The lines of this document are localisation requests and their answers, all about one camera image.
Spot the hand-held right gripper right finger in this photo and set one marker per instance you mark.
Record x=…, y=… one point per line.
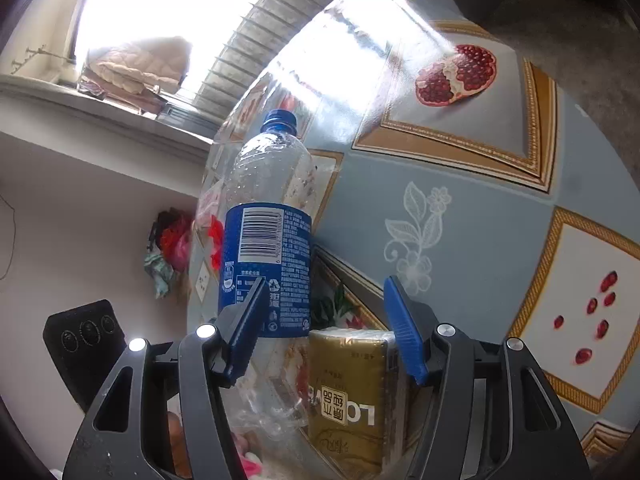
x=405, y=330

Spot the gold tissue packet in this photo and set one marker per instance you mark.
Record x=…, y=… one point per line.
x=345, y=400

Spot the clear bottle blue label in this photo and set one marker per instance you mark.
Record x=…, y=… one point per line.
x=270, y=240

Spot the beige padded jacket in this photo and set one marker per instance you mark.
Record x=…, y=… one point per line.
x=140, y=67

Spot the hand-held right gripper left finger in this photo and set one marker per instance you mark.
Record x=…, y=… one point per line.
x=247, y=330

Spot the clear packet pink contents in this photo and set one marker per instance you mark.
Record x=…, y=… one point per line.
x=207, y=205

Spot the floral cloth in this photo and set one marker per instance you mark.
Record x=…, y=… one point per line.
x=160, y=272

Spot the red plastic bag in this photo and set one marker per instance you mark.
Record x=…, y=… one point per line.
x=175, y=240

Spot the fruit print tablecloth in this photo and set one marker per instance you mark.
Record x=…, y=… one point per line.
x=475, y=210

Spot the red plastic wrapper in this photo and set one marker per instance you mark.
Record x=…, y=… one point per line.
x=216, y=235

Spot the metal balcony railing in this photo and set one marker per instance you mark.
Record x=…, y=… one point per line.
x=260, y=35

